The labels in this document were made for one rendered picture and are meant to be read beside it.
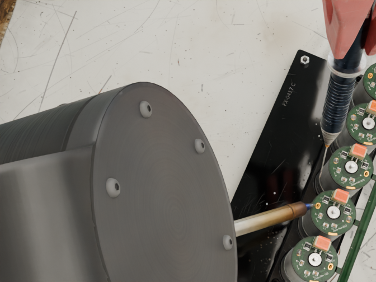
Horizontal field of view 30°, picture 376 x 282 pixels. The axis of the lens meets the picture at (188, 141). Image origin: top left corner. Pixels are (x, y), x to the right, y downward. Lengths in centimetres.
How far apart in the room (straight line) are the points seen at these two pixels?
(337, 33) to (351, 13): 2
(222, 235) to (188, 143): 2
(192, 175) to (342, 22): 12
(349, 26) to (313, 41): 23
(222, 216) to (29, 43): 35
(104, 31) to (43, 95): 6
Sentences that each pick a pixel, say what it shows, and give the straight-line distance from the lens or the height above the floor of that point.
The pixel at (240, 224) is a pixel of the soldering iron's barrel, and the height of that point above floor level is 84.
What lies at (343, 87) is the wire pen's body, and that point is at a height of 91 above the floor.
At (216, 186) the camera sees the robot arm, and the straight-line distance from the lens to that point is 16.
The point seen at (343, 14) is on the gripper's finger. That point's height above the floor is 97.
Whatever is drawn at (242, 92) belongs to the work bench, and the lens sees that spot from 47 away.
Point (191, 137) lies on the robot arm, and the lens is 16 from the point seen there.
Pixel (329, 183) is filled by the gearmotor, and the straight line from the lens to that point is 41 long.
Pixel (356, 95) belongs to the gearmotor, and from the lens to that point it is 44.
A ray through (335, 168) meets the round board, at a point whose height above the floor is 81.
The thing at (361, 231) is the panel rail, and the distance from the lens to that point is 39.
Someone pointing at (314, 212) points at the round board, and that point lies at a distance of 39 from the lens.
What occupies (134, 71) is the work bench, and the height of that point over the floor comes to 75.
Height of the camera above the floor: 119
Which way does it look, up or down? 73 degrees down
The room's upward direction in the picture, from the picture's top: 3 degrees clockwise
